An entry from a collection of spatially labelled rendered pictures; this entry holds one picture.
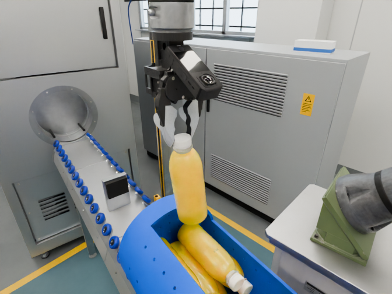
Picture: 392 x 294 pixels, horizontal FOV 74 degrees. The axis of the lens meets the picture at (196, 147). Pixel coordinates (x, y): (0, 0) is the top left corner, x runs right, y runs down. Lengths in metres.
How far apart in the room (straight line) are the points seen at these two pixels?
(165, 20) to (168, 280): 0.49
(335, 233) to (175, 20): 0.60
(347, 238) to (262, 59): 1.47
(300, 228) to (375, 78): 2.40
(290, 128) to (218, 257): 1.42
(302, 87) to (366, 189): 1.24
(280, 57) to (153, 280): 1.61
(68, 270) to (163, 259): 1.73
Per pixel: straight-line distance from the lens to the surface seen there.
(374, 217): 0.73
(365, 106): 3.12
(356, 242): 0.74
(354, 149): 3.27
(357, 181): 0.74
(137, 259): 0.68
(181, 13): 0.46
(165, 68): 0.49
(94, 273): 2.22
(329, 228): 0.75
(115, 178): 1.12
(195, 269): 0.73
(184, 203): 0.58
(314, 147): 1.95
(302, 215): 0.85
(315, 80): 1.84
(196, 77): 0.41
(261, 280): 0.77
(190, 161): 0.52
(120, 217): 1.16
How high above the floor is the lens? 1.68
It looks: 27 degrees down
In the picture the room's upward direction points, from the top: straight up
